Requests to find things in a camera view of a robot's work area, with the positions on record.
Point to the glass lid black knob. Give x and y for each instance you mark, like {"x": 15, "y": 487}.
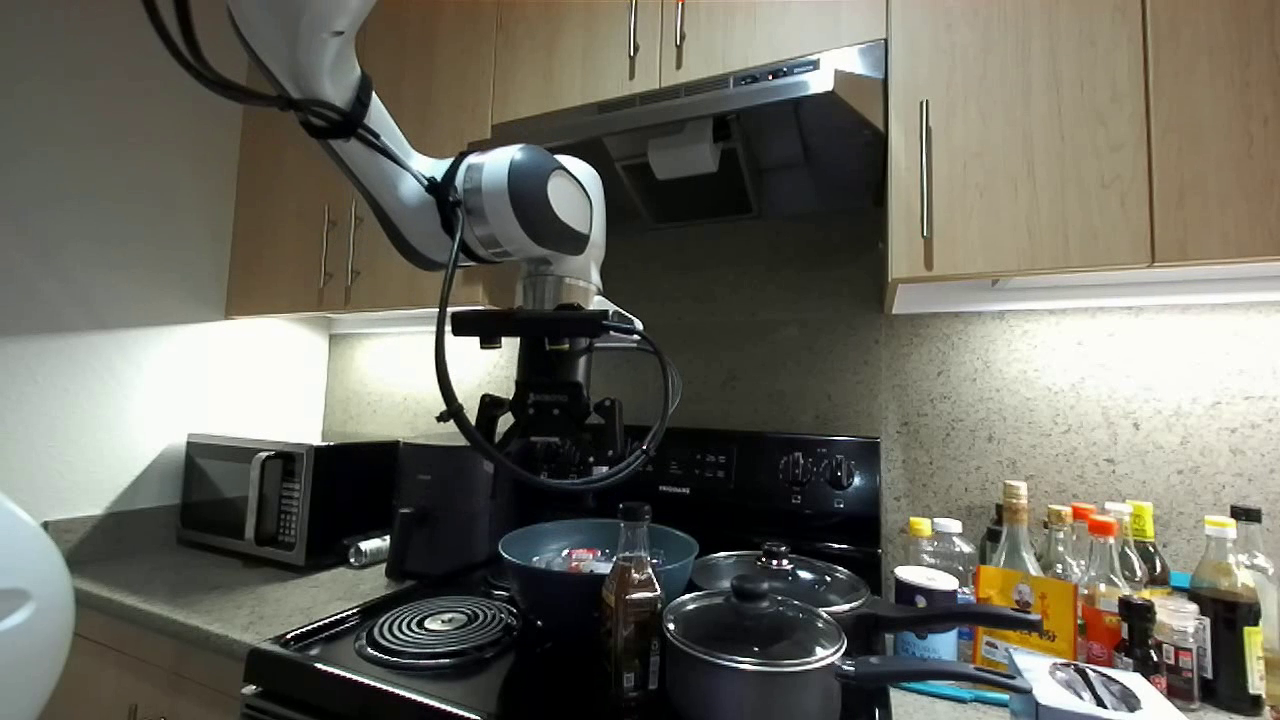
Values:
{"x": 754, "y": 625}

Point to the wooden base cabinet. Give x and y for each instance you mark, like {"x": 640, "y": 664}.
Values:
{"x": 135, "y": 682}

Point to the green bottle yellow cap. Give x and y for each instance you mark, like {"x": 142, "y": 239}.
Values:
{"x": 1144, "y": 545}

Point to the white plastic container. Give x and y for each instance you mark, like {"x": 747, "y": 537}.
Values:
{"x": 1084, "y": 684}

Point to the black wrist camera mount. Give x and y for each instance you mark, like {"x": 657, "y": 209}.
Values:
{"x": 534, "y": 326}

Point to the black coil burner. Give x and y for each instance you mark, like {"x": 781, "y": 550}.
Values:
{"x": 441, "y": 628}

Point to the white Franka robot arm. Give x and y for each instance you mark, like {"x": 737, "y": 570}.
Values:
{"x": 520, "y": 202}

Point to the under-cabinet light strip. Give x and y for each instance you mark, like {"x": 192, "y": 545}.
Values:
{"x": 1064, "y": 291}

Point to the small bottle yellow cap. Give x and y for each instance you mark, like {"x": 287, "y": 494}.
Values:
{"x": 915, "y": 543}

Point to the dark soy sauce bottle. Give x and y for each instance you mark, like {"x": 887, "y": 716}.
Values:
{"x": 1225, "y": 625}

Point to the clear bottle white cap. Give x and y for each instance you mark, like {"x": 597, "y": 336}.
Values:
{"x": 951, "y": 550}

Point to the white round object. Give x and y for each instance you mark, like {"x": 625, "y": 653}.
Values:
{"x": 25, "y": 615}

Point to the teal flat item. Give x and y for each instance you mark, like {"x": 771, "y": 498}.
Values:
{"x": 952, "y": 693}

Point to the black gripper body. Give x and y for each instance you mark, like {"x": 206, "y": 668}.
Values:
{"x": 548, "y": 392}

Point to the small jar red label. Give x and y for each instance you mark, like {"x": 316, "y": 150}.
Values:
{"x": 1177, "y": 653}

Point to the tall bottle tan cap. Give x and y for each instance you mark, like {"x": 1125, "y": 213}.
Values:
{"x": 1019, "y": 534}

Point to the blue bowl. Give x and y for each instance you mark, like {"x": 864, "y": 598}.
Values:
{"x": 534, "y": 594}

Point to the black electric stove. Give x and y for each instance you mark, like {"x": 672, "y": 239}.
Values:
{"x": 747, "y": 482}

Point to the blue salt canister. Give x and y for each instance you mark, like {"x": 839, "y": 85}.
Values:
{"x": 926, "y": 604}

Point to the black air fryer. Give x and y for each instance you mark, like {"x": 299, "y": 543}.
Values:
{"x": 441, "y": 512}

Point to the brown liquid bottle black cap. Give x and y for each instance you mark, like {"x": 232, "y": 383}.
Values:
{"x": 628, "y": 615}

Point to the yellow food box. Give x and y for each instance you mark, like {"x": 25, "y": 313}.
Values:
{"x": 1027, "y": 621}

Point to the black microwave oven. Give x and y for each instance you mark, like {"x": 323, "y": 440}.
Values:
{"x": 265, "y": 498}

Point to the steel range hood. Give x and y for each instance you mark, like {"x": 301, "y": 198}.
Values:
{"x": 747, "y": 100}

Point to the sauce bottle orange cap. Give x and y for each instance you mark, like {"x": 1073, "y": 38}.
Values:
{"x": 1100, "y": 594}

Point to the small metal cylinder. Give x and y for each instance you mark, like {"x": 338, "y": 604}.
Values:
{"x": 365, "y": 550}

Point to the wooden wall cabinet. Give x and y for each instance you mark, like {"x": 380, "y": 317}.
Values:
{"x": 1027, "y": 134}
{"x": 294, "y": 225}
{"x": 1214, "y": 122}
{"x": 763, "y": 34}

